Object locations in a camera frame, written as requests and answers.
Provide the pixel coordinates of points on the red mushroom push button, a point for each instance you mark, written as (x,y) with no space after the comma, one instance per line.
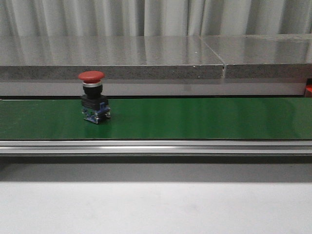
(95,106)

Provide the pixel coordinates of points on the grey granite slab left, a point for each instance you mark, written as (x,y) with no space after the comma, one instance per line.
(64,57)

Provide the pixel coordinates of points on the grey granite slab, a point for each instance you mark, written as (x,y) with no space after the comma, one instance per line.
(285,58)
(64,57)

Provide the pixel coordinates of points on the green conveyor belt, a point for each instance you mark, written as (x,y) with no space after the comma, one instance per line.
(161,118)

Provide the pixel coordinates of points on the grey granite slab right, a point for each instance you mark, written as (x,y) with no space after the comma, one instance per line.
(285,58)

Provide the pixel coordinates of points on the red plastic tray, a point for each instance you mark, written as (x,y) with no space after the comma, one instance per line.
(308,91)

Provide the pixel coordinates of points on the grey curtain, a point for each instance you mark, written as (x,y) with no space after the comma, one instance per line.
(154,17)

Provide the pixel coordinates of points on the aluminium conveyor frame rail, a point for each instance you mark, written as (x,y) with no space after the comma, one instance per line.
(154,147)

